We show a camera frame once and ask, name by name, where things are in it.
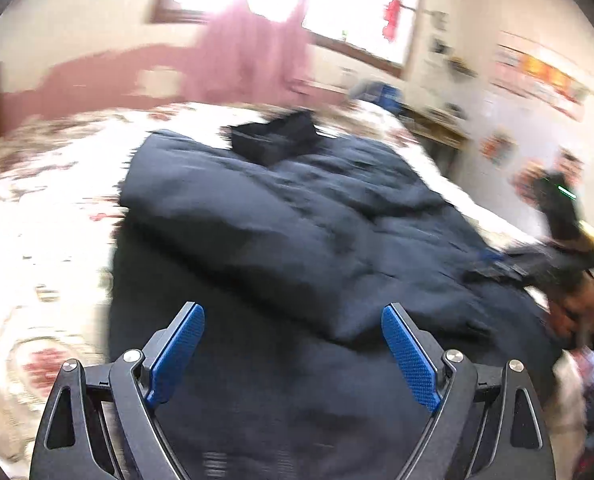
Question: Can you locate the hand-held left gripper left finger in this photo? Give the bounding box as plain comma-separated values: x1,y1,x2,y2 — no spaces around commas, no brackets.
30,301,206,480

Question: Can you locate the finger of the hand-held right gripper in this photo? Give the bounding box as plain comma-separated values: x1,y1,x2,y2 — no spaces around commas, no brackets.
463,246,534,287

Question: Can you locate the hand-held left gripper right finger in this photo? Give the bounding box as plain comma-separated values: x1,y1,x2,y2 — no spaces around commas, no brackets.
381,302,558,480

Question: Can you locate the dark navy padded jacket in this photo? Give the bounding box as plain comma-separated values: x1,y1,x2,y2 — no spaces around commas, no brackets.
108,127,566,480

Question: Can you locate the person's right hand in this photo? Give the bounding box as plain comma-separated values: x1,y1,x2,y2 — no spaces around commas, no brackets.
546,269,594,352

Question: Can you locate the wooden desk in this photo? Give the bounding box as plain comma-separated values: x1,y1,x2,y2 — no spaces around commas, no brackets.
402,106,470,150

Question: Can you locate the floral bedsheet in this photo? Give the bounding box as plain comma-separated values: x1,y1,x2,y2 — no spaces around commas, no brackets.
0,101,590,480

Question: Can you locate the blue backpack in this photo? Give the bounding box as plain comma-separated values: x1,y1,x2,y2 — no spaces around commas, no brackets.
348,80,406,114

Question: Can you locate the black folded cloth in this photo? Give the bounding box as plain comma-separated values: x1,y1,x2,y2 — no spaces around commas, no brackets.
229,110,324,166

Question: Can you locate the red hanging cloth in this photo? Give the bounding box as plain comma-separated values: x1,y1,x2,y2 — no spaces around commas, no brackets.
382,0,404,42

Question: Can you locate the wooden framed window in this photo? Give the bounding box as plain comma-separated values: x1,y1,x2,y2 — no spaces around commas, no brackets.
152,0,424,79

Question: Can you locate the pink curtain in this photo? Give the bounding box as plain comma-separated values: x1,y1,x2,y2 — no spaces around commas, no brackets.
196,0,284,105
276,0,315,92

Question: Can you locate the small wall poster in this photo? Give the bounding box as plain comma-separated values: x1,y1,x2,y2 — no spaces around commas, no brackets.
481,130,518,167

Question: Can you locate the long wall poster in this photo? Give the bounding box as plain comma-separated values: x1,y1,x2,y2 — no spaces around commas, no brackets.
491,31,594,122

